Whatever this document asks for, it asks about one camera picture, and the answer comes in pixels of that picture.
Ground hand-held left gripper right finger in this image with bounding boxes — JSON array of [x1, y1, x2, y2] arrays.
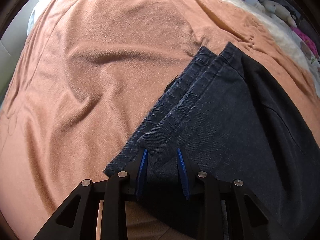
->
[[176, 148, 290, 240]]

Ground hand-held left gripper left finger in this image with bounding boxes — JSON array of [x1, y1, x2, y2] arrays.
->
[[32, 148, 150, 240]]

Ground black denim pants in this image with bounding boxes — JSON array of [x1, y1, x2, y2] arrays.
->
[[104, 42, 320, 240]]

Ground orange fleece blanket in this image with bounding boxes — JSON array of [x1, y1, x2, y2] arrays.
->
[[0, 0, 320, 240]]

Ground cream blanket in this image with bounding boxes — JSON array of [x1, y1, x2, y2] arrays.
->
[[202, 0, 320, 73]]

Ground pink flower cloth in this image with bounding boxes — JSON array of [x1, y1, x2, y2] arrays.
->
[[292, 26, 318, 55]]

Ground white sheet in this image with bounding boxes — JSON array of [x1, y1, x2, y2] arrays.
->
[[27, 0, 48, 33]]

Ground beige teddy bear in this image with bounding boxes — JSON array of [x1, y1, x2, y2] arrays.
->
[[255, 0, 298, 27]]

